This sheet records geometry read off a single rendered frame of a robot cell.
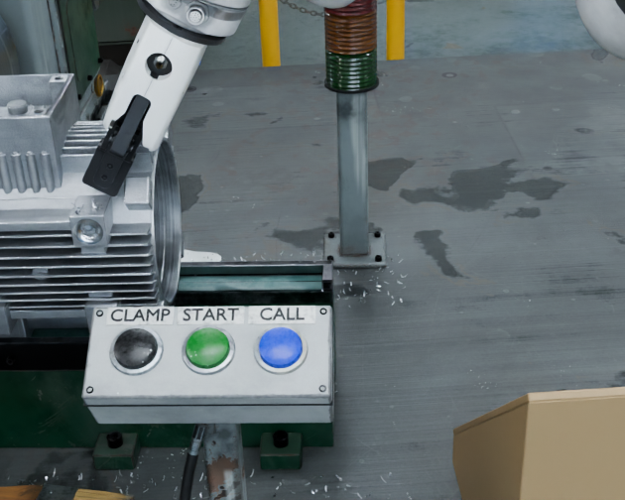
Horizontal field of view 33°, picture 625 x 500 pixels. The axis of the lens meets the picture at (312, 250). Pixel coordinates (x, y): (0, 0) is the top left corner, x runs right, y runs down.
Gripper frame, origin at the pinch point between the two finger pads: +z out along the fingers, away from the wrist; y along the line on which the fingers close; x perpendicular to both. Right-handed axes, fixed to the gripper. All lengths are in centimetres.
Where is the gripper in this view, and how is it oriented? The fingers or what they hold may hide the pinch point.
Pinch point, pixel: (108, 168)
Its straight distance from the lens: 91.3
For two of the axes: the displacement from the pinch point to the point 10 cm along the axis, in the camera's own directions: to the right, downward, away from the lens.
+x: -8.8, -4.2, -2.1
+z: -4.7, 7.5, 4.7
